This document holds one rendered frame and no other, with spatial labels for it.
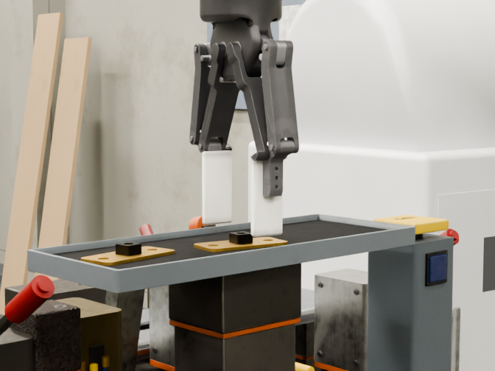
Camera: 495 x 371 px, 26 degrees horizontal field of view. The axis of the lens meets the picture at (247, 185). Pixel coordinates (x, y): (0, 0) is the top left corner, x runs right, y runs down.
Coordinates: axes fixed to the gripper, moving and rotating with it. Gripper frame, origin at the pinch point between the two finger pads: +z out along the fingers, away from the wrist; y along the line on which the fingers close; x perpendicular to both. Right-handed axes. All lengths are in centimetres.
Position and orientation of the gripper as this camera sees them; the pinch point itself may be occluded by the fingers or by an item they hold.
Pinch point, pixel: (241, 201)
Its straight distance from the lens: 99.4
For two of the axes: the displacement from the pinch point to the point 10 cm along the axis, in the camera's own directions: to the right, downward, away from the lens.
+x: -8.5, 0.5, -5.2
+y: -5.2, -0.9, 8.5
